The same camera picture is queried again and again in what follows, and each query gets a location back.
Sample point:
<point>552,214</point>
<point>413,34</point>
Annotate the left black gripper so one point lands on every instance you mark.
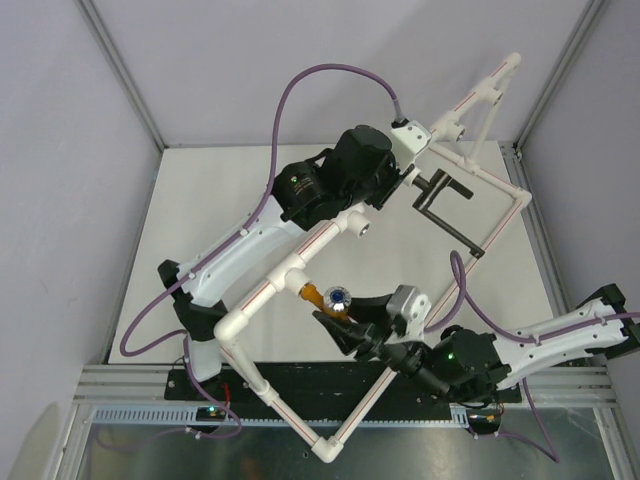
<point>395,179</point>

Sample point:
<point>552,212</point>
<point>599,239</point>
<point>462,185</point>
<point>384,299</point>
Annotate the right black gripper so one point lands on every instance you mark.
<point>349,335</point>

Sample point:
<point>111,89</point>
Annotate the gold faucet with chrome knob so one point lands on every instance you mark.
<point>335,301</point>

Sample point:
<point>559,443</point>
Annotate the white PVC pipe frame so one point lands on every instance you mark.
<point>289,273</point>

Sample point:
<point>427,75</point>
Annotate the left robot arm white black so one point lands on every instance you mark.
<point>365,165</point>

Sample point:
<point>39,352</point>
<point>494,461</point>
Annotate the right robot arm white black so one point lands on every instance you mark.
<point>468,367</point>

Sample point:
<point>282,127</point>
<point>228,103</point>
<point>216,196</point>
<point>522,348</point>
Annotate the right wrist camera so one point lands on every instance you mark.
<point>407,309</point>

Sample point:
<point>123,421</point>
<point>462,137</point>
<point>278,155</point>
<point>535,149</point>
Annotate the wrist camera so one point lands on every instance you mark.
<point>407,309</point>
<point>408,142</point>

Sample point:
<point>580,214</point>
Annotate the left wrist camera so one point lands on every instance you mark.
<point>408,142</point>

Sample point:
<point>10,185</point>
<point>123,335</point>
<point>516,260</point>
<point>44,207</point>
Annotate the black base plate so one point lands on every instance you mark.
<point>325,391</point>

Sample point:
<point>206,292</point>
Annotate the white slotted cable duct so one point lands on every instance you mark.
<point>209,416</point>

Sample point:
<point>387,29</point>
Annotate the aluminium frame rail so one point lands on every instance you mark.
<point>557,387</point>

